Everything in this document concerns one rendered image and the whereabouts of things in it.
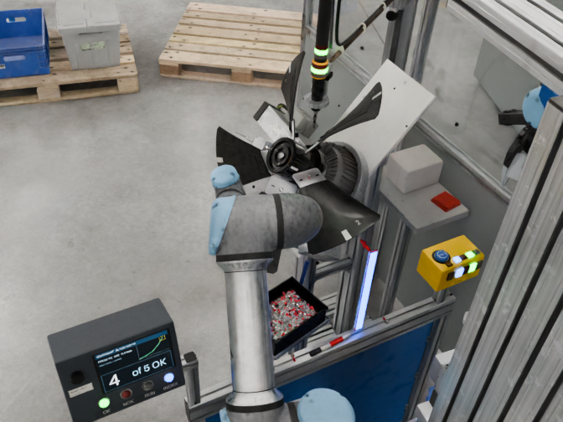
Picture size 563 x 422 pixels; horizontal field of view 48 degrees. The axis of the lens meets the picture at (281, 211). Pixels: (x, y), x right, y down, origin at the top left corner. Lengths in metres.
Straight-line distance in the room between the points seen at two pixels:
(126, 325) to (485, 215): 1.44
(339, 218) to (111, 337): 0.73
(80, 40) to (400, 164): 2.75
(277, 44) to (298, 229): 3.75
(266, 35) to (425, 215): 2.99
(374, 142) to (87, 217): 1.98
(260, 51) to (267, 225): 3.65
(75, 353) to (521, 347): 0.91
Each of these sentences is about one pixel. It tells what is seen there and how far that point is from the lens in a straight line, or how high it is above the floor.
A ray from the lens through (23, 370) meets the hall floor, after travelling 3.03.
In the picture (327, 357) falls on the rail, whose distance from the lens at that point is 1.92.
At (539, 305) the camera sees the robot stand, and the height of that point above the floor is 1.80.
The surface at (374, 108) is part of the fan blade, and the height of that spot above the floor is 1.44.
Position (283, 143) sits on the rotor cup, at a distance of 1.96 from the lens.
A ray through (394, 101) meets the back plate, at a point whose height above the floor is 1.29.
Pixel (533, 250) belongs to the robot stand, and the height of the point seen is 1.85.
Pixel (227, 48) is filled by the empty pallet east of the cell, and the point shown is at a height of 0.14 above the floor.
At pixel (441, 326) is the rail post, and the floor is 0.73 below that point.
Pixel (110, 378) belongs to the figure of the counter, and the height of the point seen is 1.17.
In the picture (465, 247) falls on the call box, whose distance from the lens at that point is 1.97.
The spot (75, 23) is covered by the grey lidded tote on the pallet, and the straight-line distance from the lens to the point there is 4.55.
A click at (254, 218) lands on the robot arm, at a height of 1.54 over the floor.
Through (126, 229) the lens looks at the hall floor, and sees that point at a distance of 3.52.
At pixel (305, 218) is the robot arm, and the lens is 1.27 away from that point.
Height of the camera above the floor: 2.38
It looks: 42 degrees down
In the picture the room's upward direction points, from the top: 3 degrees clockwise
